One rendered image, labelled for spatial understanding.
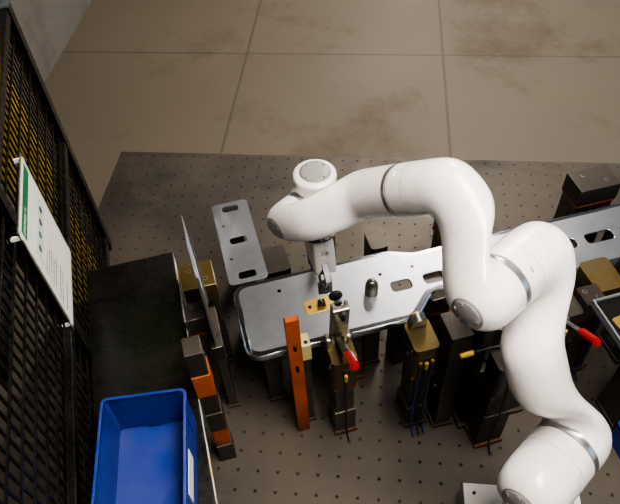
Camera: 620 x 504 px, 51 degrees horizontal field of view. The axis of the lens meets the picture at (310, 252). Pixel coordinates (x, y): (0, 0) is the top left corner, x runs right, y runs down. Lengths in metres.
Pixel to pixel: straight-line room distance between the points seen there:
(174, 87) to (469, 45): 1.81
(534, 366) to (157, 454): 0.76
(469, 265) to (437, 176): 0.14
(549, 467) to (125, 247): 1.49
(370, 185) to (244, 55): 3.20
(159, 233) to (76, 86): 2.18
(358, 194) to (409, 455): 0.82
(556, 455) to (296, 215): 0.60
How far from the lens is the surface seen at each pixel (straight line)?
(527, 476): 1.19
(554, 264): 1.02
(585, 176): 1.94
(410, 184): 1.02
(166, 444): 1.42
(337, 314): 1.32
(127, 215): 2.31
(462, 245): 0.96
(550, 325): 1.07
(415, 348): 1.44
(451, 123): 3.68
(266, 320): 1.57
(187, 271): 1.61
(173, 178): 2.39
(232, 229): 1.76
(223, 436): 1.63
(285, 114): 3.73
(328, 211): 1.16
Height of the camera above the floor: 2.29
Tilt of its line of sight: 50 degrees down
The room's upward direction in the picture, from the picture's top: 4 degrees counter-clockwise
